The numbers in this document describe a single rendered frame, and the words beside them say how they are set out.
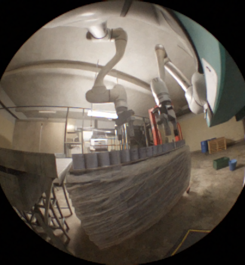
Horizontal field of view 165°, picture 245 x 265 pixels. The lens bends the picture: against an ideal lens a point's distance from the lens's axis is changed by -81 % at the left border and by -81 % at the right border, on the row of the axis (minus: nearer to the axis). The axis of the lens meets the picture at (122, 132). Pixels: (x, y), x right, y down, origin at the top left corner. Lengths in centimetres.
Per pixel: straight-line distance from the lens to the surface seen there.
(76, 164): 43
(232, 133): 926
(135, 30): 376
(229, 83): 15
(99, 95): 56
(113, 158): 47
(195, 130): 914
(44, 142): 338
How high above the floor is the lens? 116
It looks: 13 degrees up
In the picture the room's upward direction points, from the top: 6 degrees counter-clockwise
